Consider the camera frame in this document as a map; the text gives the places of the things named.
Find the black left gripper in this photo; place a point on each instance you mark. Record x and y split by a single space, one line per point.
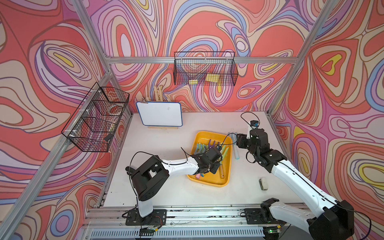
214 170

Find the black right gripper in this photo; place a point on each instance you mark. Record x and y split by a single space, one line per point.
240 139

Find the light blue fork rake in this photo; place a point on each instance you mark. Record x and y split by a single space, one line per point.
201 148

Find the yellow plastic storage tray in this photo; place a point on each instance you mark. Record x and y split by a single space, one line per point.
222 176

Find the light blue hand rake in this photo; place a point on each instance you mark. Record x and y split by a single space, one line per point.
235 148

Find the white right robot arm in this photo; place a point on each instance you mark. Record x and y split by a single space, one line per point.
326 219

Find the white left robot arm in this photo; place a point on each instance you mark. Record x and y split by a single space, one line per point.
148 178

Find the small white eraser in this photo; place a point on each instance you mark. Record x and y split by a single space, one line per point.
263 184

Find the wooden whiteboard stand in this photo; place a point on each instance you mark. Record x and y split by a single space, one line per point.
163 127

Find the blue framed whiteboard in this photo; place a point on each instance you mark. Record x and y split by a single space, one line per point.
160 114

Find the yellow sticky note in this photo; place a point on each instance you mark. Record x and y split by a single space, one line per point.
212 78

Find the green circuit board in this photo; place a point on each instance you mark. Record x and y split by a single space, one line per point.
147 232

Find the purple rake pink handle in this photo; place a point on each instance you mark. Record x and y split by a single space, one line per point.
212 143

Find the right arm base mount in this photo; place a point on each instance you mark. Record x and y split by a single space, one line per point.
261 215

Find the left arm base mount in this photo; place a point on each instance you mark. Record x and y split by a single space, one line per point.
157 218

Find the black wire basket back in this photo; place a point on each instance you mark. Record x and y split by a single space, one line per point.
191 68

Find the black wire basket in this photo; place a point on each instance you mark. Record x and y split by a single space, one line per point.
93 125
191 68

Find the black wire basket left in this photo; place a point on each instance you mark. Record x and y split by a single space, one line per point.
93 125

